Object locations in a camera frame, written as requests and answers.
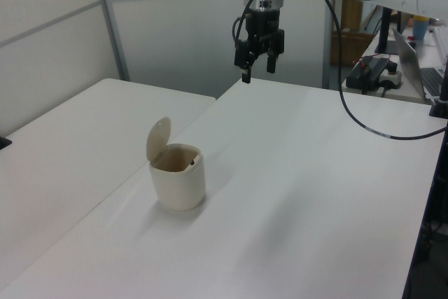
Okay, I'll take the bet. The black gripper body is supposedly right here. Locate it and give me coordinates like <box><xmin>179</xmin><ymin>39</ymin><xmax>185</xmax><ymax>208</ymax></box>
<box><xmin>244</xmin><ymin>10</ymin><xmax>283</xmax><ymax>40</ymax></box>

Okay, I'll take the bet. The small white trash can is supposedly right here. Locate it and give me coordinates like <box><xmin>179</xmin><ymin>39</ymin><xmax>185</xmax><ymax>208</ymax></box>
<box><xmin>146</xmin><ymin>116</ymin><xmax>206</xmax><ymax>212</ymax></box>

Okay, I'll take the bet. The brown wooden cabinet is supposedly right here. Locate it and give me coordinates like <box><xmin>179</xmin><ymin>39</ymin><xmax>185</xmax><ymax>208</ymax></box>
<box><xmin>330</xmin><ymin>0</ymin><xmax>374</xmax><ymax>67</ymax></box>

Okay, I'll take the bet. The black power box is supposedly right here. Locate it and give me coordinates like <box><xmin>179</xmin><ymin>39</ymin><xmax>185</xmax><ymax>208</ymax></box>
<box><xmin>346</xmin><ymin>56</ymin><xmax>389</xmax><ymax>95</ymax></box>

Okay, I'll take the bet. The black monitor stand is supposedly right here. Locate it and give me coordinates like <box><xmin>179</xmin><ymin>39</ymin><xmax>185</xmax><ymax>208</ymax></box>
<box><xmin>374</xmin><ymin>6</ymin><xmax>398</xmax><ymax>55</ymax></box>

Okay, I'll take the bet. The grey emergency stop button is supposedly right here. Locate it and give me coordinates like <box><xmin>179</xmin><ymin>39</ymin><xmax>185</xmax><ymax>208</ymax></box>
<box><xmin>379</xmin><ymin>60</ymin><xmax>404</xmax><ymax>91</ymax></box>

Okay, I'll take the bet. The silver laptop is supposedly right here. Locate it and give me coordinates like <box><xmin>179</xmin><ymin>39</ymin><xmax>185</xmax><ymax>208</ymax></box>
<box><xmin>391</xmin><ymin>27</ymin><xmax>447</xmax><ymax>102</ymax></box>

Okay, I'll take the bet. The blue cup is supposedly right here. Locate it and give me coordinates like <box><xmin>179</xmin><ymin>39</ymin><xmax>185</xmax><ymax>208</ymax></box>
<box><xmin>412</xmin><ymin>15</ymin><xmax>430</xmax><ymax>39</ymax></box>

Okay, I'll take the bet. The white keyboard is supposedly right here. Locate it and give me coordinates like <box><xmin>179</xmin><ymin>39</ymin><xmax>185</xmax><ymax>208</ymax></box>
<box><xmin>432</xmin><ymin>27</ymin><xmax>448</xmax><ymax>59</ymax></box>

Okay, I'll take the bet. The grey partition post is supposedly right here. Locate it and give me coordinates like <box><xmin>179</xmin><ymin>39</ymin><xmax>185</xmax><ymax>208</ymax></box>
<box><xmin>92</xmin><ymin>0</ymin><xmax>131</xmax><ymax>83</ymax></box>
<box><xmin>321</xmin><ymin>0</ymin><xmax>342</xmax><ymax>90</ymax></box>

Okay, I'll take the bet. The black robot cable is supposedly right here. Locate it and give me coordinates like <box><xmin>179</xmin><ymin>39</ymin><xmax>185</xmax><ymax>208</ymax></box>
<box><xmin>231</xmin><ymin>0</ymin><xmax>448</xmax><ymax>140</ymax></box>

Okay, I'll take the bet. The black mount pole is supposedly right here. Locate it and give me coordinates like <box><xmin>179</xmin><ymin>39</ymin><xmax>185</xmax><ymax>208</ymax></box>
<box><xmin>428</xmin><ymin>63</ymin><xmax>448</xmax><ymax>120</ymax></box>

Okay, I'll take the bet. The black metal frame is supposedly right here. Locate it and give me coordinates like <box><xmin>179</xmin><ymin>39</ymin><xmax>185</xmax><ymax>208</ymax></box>
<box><xmin>401</xmin><ymin>130</ymin><xmax>448</xmax><ymax>299</ymax></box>

